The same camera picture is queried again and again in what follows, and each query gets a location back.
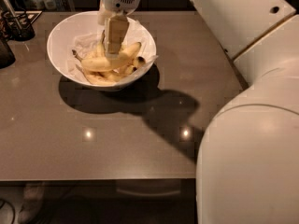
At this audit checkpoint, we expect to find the silver drawer handle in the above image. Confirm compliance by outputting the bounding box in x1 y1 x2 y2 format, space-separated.
117 189 181 198

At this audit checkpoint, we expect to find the white ceramic bowl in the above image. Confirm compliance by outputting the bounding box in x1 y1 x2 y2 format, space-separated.
47 11 158 91

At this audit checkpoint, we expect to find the yellow banana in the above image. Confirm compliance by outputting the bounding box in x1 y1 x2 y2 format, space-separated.
72 42 141 72

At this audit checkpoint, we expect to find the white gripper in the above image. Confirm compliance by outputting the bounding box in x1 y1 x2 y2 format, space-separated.
98 0 140 55

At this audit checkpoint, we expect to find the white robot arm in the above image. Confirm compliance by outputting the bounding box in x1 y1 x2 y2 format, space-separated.
190 0 299 224

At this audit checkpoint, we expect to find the banana bunch in bowl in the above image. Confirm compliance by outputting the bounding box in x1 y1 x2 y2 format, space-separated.
81 34 146 85

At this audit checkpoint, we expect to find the black cable on floor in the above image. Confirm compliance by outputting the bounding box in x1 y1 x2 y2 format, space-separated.
0 198 17 224

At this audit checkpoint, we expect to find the black wire utensil holder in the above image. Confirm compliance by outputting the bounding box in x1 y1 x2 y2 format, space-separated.
2 0 35 41

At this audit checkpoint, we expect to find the dark tray with white rim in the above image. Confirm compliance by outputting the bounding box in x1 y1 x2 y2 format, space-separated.
14 11 42 25

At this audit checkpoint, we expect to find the dark round pot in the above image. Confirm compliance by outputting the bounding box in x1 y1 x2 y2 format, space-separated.
0 36 16 68

